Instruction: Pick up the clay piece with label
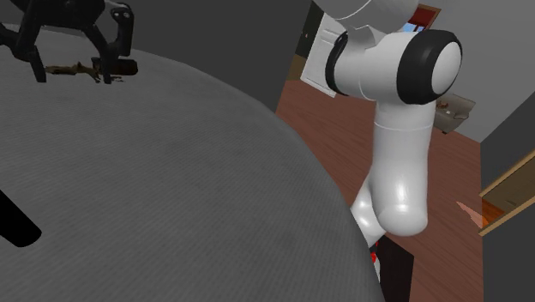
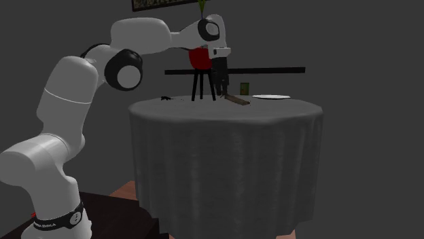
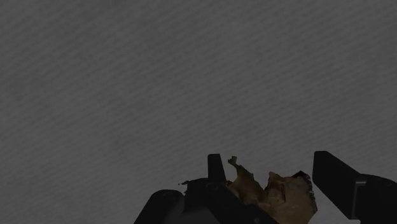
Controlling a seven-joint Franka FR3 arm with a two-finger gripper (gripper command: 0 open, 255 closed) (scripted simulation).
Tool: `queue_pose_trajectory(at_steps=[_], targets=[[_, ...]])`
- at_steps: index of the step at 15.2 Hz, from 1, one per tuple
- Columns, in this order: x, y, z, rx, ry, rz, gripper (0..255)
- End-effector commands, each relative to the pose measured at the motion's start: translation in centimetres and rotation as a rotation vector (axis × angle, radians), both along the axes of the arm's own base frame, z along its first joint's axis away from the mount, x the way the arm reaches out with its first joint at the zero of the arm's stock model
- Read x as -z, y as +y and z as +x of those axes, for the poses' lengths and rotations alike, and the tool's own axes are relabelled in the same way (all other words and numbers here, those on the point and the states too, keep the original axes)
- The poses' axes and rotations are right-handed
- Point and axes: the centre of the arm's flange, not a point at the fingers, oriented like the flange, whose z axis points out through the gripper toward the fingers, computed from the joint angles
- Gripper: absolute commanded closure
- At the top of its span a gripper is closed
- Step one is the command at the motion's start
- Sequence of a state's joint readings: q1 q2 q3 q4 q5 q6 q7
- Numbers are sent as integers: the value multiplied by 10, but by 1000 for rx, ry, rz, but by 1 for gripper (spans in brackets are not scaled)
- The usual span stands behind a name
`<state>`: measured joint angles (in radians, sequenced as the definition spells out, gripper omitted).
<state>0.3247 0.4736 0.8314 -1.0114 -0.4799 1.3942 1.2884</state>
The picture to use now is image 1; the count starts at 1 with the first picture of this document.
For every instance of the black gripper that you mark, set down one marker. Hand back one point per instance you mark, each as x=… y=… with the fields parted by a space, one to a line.
x=62 y=12

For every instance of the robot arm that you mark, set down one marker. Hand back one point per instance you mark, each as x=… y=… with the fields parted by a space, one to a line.
x=401 y=167

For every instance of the brown stick-shaped object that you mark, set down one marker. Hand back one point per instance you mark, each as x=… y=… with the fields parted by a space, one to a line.
x=69 y=69

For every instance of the black rounded bar object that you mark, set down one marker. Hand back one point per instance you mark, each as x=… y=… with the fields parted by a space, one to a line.
x=16 y=226

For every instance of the white door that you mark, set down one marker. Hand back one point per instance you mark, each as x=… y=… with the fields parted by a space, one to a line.
x=317 y=62

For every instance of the red framed window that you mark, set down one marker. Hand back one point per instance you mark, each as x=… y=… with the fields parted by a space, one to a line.
x=424 y=19

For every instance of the beige sofa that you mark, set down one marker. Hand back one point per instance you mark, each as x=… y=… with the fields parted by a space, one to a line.
x=455 y=111

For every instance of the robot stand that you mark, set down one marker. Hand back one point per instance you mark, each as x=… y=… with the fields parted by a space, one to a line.
x=397 y=272

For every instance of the light wooden door frame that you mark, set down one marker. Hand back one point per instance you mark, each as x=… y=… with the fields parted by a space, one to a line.
x=508 y=177

